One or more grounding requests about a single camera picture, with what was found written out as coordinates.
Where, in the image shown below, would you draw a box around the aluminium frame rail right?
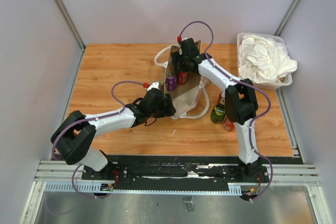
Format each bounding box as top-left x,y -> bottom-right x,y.
274,0 -> 302,37

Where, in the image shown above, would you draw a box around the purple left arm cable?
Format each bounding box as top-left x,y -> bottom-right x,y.
50,80 -> 145,162

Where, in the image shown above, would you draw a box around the aluminium frame rail left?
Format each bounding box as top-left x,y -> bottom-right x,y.
36,0 -> 86,51

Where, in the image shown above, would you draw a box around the white crumpled cloth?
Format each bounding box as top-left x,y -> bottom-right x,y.
240,34 -> 298,84

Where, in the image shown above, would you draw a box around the dark glass bottle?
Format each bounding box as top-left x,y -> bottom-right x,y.
211,98 -> 226,124

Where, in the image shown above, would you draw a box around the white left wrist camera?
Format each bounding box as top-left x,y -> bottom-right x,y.
143,81 -> 160,91

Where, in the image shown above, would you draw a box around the front aluminium frame rails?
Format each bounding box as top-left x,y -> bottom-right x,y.
34,161 -> 79,182

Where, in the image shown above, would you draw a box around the red soda can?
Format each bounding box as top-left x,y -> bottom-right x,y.
177,71 -> 187,85

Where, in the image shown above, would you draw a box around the red coke can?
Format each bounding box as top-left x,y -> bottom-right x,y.
223,117 -> 235,132
217,92 -> 225,103

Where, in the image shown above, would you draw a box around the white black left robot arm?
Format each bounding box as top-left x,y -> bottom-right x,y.
50,88 -> 176,180

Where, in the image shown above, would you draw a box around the white plastic basket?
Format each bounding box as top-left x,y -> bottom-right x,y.
236,32 -> 293,90

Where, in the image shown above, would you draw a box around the aluminium frame rail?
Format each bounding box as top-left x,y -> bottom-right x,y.
36,0 -> 86,51
274,0 -> 302,37

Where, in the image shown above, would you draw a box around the purple soda can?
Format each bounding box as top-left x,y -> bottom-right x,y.
165,70 -> 177,91

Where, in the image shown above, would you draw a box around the pink patterned canvas bag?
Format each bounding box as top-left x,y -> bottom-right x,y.
154,44 -> 211,120

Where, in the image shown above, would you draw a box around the white slotted cable duct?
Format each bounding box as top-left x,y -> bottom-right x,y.
44,182 -> 243,196

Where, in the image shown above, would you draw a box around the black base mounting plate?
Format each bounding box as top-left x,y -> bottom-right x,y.
82,155 -> 271,189

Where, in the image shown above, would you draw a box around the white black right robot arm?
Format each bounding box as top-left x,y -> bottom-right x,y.
172,36 -> 261,182

